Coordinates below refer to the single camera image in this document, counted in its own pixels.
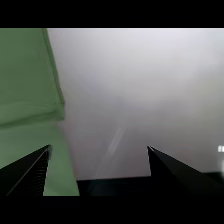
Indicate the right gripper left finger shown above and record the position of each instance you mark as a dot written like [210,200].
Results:
[28,176]

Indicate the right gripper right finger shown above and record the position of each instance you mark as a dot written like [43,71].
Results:
[173,176]

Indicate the green garment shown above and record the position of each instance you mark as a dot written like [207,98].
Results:
[28,90]

